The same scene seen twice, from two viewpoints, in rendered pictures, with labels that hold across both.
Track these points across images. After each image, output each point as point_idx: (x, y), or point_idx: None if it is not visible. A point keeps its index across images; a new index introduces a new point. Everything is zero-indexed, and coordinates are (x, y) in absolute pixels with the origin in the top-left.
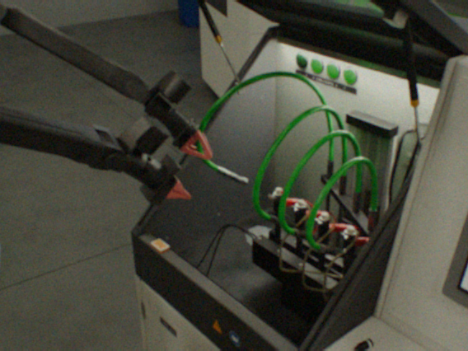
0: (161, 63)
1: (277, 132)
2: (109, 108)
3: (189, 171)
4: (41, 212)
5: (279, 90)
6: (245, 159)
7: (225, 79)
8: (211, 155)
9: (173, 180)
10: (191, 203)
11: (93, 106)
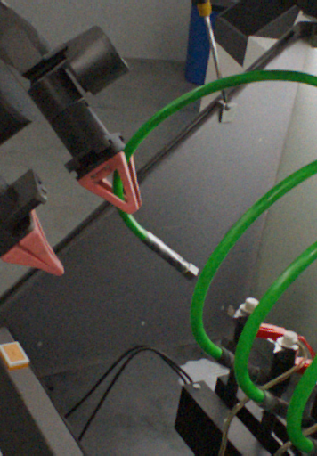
0: (148, 117)
1: (273, 207)
2: (64, 155)
3: (104, 236)
4: None
5: (294, 134)
6: (207, 240)
7: None
8: (136, 206)
9: (25, 225)
10: (96, 293)
11: (45, 149)
